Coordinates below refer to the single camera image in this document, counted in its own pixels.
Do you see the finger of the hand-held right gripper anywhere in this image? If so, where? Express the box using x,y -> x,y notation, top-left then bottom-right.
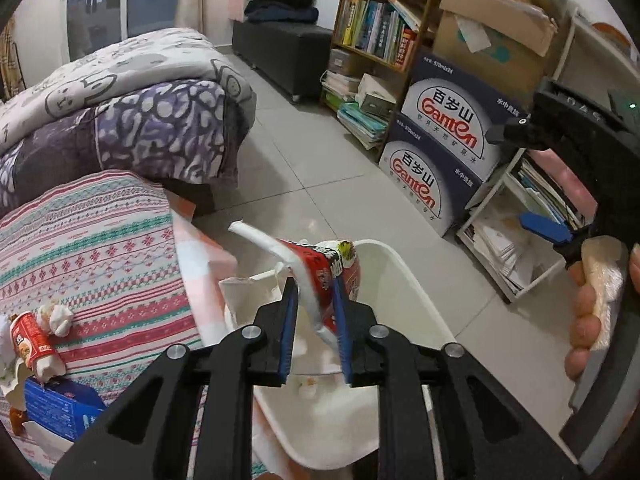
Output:
518,211 -> 598,268
486,116 -> 540,152

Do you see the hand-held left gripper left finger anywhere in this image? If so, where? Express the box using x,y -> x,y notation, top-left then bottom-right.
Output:
50,276 -> 301,480

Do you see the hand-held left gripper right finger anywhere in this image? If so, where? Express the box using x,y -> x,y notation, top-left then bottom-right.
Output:
331,275 -> 586,480

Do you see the crushed red white carton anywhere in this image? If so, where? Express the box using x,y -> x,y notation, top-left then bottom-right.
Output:
228,220 -> 362,356

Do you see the white plastic bin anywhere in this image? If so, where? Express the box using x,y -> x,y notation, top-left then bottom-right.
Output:
220,239 -> 468,471

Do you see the blue white cardboard box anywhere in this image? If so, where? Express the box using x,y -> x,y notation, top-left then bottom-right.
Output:
20,375 -> 108,461

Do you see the person's right hand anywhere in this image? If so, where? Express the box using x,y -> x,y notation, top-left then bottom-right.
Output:
564,262 -> 603,380

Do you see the row of thin books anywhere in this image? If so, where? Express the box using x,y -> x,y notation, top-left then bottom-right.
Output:
515,154 -> 587,232

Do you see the stack of white booklets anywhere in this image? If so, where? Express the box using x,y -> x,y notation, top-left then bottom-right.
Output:
469,216 -> 540,297

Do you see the crumpled white paper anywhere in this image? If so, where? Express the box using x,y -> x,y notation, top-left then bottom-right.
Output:
219,269 -> 287,333

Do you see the white metal rack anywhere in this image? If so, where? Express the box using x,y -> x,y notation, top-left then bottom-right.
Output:
454,10 -> 640,306

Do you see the navy white water carton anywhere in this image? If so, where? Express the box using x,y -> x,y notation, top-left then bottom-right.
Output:
400,49 -> 527,182
378,112 -> 494,239

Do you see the brown cardboard box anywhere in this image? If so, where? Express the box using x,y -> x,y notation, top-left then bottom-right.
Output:
432,0 -> 559,107

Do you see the pink checked bed sheet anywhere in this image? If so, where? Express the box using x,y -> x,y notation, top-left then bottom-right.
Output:
167,194 -> 301,480

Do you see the grey tissue box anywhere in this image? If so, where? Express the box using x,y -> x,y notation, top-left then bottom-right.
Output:
355,73 -> 398,117

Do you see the stack of books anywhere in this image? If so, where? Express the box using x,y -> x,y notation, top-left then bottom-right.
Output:
321,71 -> 362,112
336,101 -> 392,151

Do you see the red green patterned blanket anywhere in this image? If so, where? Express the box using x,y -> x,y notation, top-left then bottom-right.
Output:
0,170 -> 266,480

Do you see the wooden bookshelf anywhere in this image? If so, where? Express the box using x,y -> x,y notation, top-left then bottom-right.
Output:
320,0 -> 451,162

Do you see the crumpled white tissue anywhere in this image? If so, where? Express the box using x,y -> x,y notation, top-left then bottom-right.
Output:
34,302 -> 75,337

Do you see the dark storage bench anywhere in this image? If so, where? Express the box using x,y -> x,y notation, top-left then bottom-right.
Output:
231,20 -> 335,106

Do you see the purple patterned quilt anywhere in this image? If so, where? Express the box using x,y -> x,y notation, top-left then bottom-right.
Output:
0,79 -> 242,217

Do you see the red paper cup on bed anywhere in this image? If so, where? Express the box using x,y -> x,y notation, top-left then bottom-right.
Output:
9,311 -> 66,381

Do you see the pile of dark clothes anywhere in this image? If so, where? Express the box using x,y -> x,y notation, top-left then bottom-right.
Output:
244,0 -> 321,25

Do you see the grey cartoon print quilt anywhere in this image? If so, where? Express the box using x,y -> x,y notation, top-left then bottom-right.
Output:
0,27 -> 258,147

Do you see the glass sliding door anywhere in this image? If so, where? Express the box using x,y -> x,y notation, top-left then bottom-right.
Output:
65,0 -> 187,61

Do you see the plaid cloth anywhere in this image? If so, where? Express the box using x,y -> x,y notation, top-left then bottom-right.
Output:
0,25 -> 27,102

